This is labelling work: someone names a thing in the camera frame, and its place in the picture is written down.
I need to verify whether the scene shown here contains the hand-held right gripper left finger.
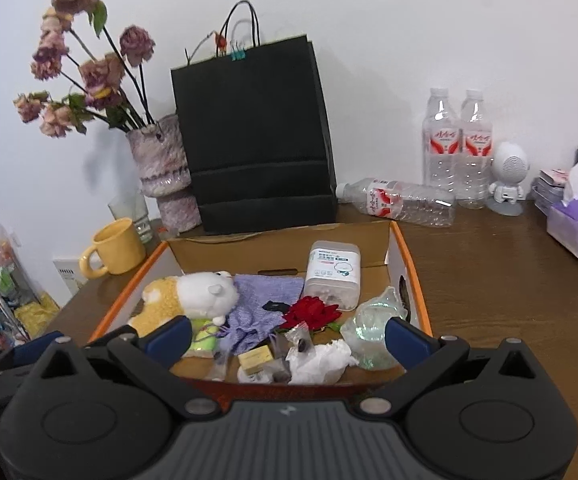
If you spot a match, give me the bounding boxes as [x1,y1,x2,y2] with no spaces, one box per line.
[31,316,222,417]

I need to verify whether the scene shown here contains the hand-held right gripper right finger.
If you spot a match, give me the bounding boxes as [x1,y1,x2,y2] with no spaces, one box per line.
[356,316,537,417]

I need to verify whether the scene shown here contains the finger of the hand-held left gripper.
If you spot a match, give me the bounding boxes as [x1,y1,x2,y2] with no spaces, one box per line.
[0,330,64,377]

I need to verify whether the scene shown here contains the green tissue pack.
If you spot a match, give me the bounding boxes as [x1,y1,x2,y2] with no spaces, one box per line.
[183,317,220,359]

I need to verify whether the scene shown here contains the clear plastic bag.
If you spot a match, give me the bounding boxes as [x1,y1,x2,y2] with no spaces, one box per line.
[340,286,410,372]

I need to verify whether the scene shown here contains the orange and white plush toy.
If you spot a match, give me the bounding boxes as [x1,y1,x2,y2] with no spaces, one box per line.
[128,270,240,338]

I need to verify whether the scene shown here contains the small beige square block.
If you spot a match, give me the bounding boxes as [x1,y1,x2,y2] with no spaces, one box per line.
[238,347,274,376]

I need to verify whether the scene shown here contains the white tissue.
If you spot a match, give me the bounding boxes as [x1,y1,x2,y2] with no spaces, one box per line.
[286,339,360,386]

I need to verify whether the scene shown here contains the purple knit drawstring pouch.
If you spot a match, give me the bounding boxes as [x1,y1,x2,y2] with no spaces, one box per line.
[216,274,306,356]

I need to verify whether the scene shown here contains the translucent plastic wipes container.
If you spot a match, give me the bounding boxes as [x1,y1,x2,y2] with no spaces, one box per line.
[303,241,362,311]

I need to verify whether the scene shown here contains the red artificial flower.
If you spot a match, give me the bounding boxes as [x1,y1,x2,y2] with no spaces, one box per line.
[275,296,344,335]

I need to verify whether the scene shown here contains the red cardboard box pumpkin print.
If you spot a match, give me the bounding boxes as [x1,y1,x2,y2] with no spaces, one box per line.
[86,220,434,401]

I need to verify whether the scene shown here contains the cluttered storage rack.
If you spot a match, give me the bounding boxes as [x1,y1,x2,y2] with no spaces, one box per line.
[0,205,62,356]

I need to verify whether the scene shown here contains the yellow mug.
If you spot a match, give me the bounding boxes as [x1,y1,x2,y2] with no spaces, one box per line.
[79,217,147,278]

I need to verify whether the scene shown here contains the small clear packet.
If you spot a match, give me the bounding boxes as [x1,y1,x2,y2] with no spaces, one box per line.
[289,325,316,358]
[264,357,292,385]

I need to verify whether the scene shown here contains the clear drinking glass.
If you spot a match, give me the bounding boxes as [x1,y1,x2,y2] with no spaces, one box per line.
[108,191,154,245]

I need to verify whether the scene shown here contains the empty crushed water bottle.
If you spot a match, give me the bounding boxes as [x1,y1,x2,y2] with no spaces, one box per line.
[336,177,457,228]

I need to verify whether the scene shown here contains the purple and white vase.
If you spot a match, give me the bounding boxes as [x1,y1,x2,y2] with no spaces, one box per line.
[126,112,202,233]

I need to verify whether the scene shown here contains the clear water bottle red label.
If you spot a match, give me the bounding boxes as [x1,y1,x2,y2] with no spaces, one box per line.
[422,87,462,196]
[458,89,494,209]

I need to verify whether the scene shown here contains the white robot figurine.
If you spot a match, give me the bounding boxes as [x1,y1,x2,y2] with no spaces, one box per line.
[486,141,530,216]

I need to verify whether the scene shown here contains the black paper bag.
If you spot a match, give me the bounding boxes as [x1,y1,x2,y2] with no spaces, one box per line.
[170,0,340,235]

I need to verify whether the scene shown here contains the dried pink roses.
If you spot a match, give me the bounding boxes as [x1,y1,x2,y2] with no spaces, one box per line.
[13,0,157,138]

